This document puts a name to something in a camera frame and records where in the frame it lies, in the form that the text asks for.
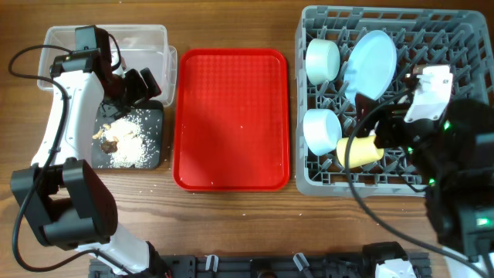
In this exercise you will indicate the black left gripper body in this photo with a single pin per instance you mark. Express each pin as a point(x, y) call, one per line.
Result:
point(130, 89)

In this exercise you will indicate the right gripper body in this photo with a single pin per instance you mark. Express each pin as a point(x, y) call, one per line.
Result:
point(394, 133)

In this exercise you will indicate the yellow cup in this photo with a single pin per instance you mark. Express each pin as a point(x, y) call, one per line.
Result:
point(362, 151)

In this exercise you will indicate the light blue plate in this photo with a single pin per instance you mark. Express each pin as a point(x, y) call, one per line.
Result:
point(371, 66)

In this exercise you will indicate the light blue bowl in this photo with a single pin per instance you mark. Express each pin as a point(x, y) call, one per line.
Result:
point(322, 130)

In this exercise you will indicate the rice and food scraps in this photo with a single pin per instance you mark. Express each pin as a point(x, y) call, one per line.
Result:
point(123, 141)

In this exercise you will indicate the green bowl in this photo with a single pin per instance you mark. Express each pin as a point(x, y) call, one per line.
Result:
point(322, 61)

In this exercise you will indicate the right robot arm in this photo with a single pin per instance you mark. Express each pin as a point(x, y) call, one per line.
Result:
point(454, 154)

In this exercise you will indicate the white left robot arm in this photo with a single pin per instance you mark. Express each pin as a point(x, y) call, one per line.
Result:
point(60, 195)

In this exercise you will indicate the grey dishwasher rack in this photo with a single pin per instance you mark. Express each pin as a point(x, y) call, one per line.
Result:
point(459, 38)

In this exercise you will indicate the black plastic tray bin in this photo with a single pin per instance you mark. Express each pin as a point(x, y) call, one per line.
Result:
point(150, 131)

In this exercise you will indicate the red serving tray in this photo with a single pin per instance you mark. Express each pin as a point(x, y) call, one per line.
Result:
point(231, 129)

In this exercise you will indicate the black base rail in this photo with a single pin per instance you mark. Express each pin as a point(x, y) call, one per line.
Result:
point(336, 265)

